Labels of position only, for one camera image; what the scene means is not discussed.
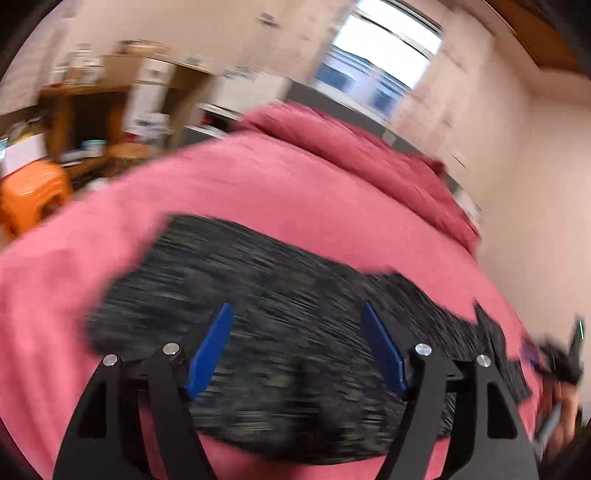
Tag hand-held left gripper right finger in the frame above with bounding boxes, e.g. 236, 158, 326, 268
360, 301, 541, 480

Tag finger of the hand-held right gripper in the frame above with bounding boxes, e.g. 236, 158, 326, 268
522, 339, 550, 372

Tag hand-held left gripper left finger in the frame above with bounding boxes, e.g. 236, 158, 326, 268
53, 302, 234, 480

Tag black leaf-print pants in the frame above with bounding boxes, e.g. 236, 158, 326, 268
85, 213, 532, 467

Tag person's right forearm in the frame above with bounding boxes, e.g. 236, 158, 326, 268
542, 383, 583, 462

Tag red bed sheet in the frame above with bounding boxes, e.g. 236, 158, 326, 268
0, 131, 543, 480

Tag red duvet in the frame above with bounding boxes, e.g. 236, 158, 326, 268
235, 102, 481, 254

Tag orange plastic stool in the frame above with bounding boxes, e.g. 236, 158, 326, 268
0, 161, 72, 238

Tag grey headboard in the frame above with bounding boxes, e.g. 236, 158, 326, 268
284, 78, 462, 195

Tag wooden cabinet with white drawers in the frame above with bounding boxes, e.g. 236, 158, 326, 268
102, 53, 215, 148

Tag wooden desk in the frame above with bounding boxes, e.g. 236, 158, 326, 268
39, 85, 153, 183

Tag window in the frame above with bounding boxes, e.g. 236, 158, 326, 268
314, 0, 444, 125

